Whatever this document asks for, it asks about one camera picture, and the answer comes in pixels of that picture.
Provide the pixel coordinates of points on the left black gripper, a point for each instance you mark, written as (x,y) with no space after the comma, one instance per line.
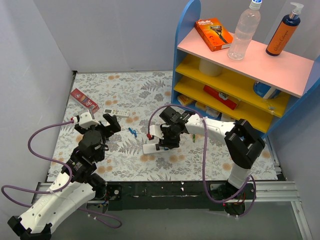
(100,127)

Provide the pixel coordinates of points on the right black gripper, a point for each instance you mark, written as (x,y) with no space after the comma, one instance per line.
(167,141)

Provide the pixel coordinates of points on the white red remote control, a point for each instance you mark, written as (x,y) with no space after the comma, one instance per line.
(152,148)

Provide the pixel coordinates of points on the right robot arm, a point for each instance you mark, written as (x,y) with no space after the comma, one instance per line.
(242,141)

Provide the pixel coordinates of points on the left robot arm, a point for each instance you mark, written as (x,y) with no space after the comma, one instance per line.
(76,184)

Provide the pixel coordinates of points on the white air conditioner remote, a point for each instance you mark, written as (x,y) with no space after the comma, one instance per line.
(117,113)

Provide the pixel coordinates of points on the floral table mat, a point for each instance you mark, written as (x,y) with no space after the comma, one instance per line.
(142,93)

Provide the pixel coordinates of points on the white soap bar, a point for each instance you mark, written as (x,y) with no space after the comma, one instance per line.
(227,118)
(212,112)
(200,106)

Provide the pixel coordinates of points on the red toothpaste box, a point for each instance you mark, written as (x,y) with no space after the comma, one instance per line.
(84,100)

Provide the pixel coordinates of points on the red box on shelf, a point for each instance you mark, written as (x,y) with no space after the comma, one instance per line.
(227,100)

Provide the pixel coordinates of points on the white paper roll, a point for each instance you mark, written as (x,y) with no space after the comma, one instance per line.
(209,68)

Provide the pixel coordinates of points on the blue white container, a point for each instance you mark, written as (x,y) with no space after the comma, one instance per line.
(265,91)

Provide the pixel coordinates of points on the blue pink yellow shelf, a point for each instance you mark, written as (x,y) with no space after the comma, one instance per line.
(297,77)

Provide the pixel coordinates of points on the orange razor box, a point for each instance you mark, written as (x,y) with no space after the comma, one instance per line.
(214,34)

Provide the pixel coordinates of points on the clear plastic water bottle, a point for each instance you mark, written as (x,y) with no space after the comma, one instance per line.
(245,30)

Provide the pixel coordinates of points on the orange pump bottle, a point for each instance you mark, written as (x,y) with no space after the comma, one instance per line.
(285,30)

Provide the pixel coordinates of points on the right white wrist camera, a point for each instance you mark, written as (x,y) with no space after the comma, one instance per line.
(155,131)

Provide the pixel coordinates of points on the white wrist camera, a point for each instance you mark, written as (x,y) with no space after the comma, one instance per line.
(155,131)
(85,119)

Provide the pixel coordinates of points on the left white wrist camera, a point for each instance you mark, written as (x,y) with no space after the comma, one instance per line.
(85,119)

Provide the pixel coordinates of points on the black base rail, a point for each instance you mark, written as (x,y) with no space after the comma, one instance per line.
(155,195)

